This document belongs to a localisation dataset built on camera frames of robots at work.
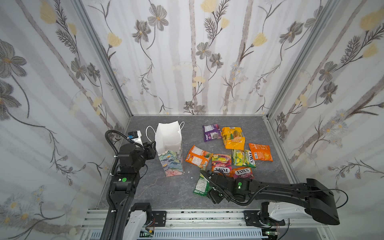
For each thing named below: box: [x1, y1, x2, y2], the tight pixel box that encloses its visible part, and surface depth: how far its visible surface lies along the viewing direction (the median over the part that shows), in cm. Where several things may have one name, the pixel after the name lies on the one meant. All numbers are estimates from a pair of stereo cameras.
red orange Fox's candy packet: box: [211, 153, 233, 178], surface depth 92 cm
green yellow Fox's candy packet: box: [231, 149, 256, 168], surface depth 95 cm
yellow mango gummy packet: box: [221, 127, 246, 150], surface depth 102 cm
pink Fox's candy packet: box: [230, 167, 255, 180], surface depth 90 cm
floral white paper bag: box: [145, 121, 185, 177], surface depth 81 cm
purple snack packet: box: [202, 124, 222, 142], surface depth 110 cm
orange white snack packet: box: [185, 145, 213, 169], surface depth 96 cm
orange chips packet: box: [248, 143, 274, 162], surface depth 97 cm
